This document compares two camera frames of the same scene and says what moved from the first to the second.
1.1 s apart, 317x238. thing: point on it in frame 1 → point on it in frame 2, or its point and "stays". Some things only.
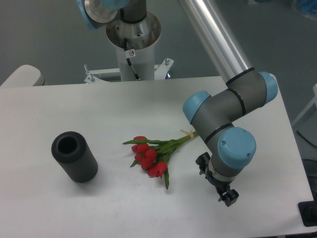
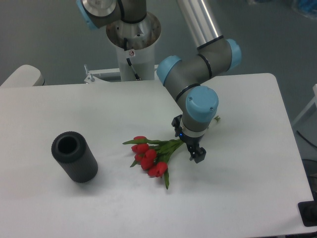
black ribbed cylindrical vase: x=71 y=149 stays
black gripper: x=228 y=197 → x=197 y=153
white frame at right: x=314 y=101 stays
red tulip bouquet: x=151 y=155 stays
